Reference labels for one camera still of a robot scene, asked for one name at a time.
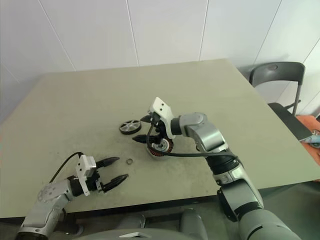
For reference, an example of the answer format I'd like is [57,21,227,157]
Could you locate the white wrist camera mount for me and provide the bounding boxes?
[149,96,176,140]
[75,154,97,197]

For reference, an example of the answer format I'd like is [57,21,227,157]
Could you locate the spoked silver rotor black rim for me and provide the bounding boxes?
[118,119,143,136]

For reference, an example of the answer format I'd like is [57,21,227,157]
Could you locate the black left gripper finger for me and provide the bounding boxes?
[96,156,120,169]
[101,173,130,193]

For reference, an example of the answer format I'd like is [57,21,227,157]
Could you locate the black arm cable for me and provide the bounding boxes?
[146,124,238,161]
[48,151,85,184]

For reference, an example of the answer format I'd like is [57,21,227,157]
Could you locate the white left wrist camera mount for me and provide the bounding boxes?
[75,154,97,197]

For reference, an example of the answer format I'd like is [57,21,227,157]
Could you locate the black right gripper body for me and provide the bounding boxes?
[149,113,168,141]

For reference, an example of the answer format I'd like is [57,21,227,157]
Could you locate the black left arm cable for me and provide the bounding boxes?
[48,151,85,184]

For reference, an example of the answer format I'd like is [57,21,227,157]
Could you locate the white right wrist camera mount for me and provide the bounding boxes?
[149,96,176,140]

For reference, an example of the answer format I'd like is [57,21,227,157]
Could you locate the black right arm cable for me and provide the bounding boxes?
[146,124,238,161]

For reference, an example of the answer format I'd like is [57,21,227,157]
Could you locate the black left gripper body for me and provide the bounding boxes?
[87,167,106,193]

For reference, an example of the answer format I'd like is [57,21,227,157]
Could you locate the orange cloth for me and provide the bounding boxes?
[294,114,320,166]

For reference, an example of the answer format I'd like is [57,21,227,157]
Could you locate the small blue clutter item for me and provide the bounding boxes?
[309,128,320,148]

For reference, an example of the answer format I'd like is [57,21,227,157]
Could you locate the grey folding chair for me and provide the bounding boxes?
[249,61,316,142]

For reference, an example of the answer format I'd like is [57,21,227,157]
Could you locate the motor housing with copper windings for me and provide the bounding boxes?
[145,138,175,159]

